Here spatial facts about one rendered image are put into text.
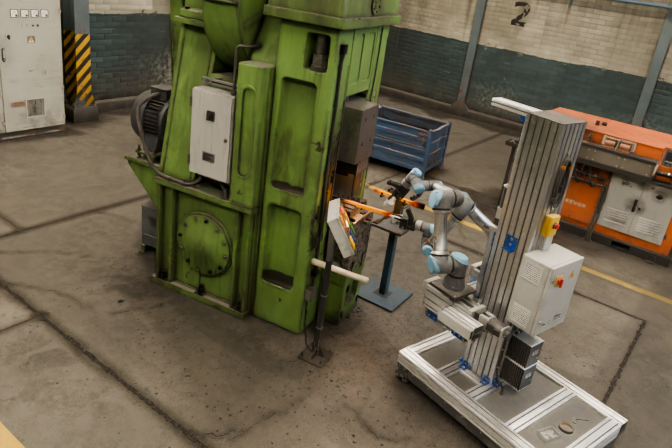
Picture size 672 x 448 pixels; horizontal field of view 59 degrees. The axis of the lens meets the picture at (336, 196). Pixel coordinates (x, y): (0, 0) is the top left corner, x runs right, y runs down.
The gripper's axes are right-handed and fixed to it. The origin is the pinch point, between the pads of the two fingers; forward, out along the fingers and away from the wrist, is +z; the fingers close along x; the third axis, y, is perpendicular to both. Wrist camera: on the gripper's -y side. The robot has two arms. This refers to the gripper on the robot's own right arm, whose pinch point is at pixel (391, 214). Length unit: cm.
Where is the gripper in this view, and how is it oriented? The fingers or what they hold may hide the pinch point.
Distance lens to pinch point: 442.3
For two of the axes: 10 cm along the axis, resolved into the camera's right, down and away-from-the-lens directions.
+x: 4.4, -2.9, 8.5
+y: -1.2, 9.2, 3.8
